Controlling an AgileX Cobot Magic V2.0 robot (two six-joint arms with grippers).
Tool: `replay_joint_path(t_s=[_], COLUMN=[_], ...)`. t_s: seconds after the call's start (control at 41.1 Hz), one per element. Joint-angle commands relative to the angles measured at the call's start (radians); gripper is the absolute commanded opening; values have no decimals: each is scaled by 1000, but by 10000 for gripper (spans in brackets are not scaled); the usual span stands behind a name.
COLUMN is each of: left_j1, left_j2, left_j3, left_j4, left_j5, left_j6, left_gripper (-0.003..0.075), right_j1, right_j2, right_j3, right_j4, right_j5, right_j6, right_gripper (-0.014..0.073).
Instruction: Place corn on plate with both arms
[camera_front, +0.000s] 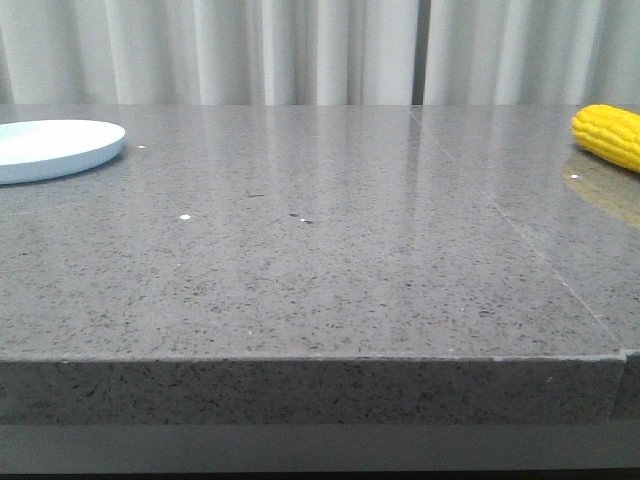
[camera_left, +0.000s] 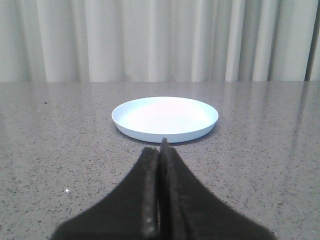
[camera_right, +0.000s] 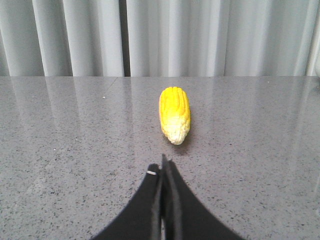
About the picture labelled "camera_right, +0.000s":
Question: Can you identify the white pleated curtain left panel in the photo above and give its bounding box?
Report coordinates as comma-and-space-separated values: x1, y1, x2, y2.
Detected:
0, 0, 127, 77

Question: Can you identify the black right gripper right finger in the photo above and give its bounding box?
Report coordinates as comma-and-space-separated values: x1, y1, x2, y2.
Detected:
162, 154, 242, 240

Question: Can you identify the yellow corn cob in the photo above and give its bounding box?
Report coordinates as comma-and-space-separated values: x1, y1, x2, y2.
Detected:
158, 86, 191, 145

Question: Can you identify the white pleated curtain right panel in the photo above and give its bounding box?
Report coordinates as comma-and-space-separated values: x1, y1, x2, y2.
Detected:
126, 0, 320, 77

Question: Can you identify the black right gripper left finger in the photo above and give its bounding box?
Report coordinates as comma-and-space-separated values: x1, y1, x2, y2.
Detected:
93, 164, 162, 240

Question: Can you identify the white pleated curtain panel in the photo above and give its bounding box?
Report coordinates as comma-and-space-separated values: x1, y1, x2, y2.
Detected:
0, 0, 127, 77
126, 0, 320, 77

